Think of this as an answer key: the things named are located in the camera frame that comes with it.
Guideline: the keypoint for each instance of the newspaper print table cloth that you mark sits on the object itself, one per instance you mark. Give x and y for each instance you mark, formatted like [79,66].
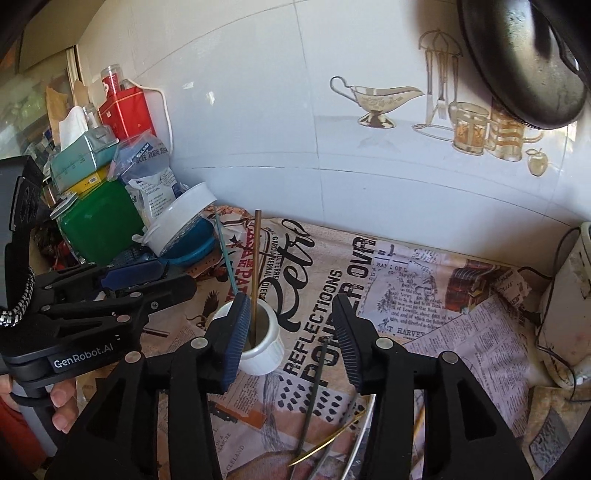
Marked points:
[415,323]

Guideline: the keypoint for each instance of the yellow box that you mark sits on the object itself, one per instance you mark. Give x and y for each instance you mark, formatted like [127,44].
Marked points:
[94,181]

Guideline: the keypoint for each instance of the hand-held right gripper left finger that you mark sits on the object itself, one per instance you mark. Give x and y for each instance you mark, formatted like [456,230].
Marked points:
[233,339]

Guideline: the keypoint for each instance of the brown paper bag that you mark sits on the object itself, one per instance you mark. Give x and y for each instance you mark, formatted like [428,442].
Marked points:
[57,106]

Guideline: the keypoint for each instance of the black chopstick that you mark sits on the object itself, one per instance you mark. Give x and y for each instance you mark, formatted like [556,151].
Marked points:
[314,392]

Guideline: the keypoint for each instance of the teal chopstick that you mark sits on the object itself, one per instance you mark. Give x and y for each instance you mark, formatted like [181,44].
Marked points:
[226,254]

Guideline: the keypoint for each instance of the person's left hand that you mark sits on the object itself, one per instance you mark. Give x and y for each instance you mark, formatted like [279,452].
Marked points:
[64,406]

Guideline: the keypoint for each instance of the clear blue zip bag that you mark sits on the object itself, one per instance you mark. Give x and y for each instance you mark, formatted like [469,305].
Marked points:
[141,154]

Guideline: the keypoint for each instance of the white printed food packet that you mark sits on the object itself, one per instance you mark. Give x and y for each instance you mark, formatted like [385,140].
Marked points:
[154,194]

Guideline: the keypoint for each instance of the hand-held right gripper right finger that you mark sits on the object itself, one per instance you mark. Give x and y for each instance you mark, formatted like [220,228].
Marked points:
[347,341]

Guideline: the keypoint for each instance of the teal tissue box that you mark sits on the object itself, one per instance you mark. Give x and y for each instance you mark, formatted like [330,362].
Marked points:
[81,154]

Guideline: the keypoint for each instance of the blue bowl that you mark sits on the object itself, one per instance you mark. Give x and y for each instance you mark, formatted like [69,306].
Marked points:
[194,244]

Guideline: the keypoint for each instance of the brown chopstick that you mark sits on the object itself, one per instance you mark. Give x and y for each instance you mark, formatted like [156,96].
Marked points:
[256,258]

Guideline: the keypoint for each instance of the white kitchen appliance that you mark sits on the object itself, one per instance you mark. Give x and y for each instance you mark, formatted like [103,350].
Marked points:
[568,318]

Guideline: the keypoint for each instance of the white bowl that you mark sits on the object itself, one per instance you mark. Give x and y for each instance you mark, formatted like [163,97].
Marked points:
[180,217]

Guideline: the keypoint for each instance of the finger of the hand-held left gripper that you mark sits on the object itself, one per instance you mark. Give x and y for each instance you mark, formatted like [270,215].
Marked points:
[171,288]
[134,272]

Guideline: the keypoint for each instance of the silver chopstick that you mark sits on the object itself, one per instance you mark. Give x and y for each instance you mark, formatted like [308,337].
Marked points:
[337,434]

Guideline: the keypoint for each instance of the clear plastic cup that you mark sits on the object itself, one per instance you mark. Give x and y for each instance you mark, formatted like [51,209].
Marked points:
[113,81]

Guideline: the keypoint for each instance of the white ribbed ramekin cup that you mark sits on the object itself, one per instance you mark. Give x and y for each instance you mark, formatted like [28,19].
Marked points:
[268,348]

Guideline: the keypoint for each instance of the black frying pan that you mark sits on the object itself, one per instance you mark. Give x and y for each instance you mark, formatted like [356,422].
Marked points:
[508,55]

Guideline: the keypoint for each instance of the gold spoon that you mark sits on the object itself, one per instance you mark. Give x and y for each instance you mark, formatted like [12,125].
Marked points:
[332,438]

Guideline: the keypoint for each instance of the green plastic container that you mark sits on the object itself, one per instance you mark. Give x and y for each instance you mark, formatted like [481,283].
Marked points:
[101,221]

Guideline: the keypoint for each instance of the red tin box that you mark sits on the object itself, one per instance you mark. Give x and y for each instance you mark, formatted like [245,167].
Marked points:
[127,113]

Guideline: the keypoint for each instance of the gold chopstick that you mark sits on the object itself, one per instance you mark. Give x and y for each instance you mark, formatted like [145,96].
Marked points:
[419,420]

